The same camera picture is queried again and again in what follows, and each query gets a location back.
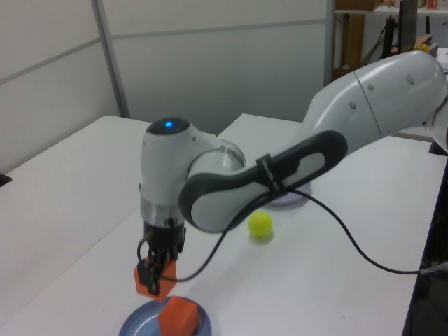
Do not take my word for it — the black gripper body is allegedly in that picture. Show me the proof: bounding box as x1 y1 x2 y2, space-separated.
142 220 187 260

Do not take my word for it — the grey partition post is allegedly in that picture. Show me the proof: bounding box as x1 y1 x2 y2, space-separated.
324 0 337 88
91 0 131 119

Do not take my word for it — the white shelf board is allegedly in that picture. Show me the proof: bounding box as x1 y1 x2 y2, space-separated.
334 7 448 17

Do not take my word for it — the blue plate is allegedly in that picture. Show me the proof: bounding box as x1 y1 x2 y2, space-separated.
118 297 213 336

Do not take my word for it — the brown cardboard sheet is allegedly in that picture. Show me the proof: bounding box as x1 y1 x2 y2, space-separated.
341 13 365 69

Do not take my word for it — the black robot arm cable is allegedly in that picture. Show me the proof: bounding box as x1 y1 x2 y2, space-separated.
136 187 448 283

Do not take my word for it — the purple plate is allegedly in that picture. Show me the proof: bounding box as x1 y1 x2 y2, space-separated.
268 181 314 208

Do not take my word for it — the yellow tennis ball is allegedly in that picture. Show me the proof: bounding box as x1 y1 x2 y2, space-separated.
248 210 274 239

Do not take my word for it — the orange foam cube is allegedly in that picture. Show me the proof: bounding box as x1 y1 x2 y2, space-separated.
134 257 179 302
157 295 200 336

